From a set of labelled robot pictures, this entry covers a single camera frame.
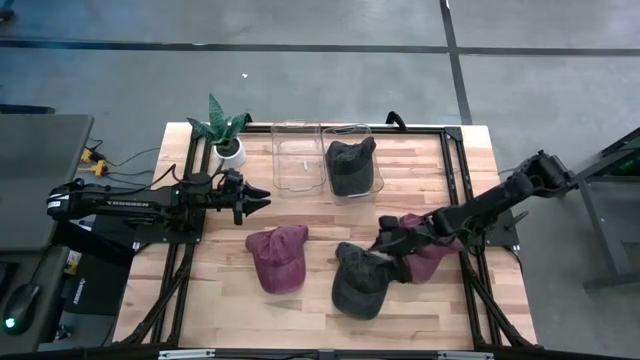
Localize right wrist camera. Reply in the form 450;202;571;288
378;214;403;237

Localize black aluminium table frame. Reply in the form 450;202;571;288
113;121;540;351

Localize black computer mouse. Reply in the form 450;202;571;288
2;282;42;337

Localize grey desk top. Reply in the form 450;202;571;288
0;113;95;254

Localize black baseball cap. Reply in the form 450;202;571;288
330;241;401;322
324;135;378;198

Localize dark grey side desk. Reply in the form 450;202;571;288
0;244;71;357

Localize black case with white logo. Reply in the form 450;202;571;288
63;252;134;317

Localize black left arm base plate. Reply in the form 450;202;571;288
92;199;206;246

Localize maroon baseball cap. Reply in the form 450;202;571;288
244;224;310;295
397;212;466;285

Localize snake plant in white pot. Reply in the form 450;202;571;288
186;92;250;171

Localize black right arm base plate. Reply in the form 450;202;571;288
452;208;521;250

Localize clear plastic bin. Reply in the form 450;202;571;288
320;123;386;206
270;119;328;197

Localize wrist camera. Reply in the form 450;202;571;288
378;214;403;237
221;168;246;190

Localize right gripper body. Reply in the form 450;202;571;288
372;213;444;256

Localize grey metal table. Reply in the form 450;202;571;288
551;127;640;292

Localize silver metal bracket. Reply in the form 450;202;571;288
438;351;495;360
158;349;216;360

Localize black cable loop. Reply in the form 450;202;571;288
384;110;408;132

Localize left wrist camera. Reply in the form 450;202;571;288
221;168;246;190

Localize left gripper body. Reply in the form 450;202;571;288
213;185;248;227

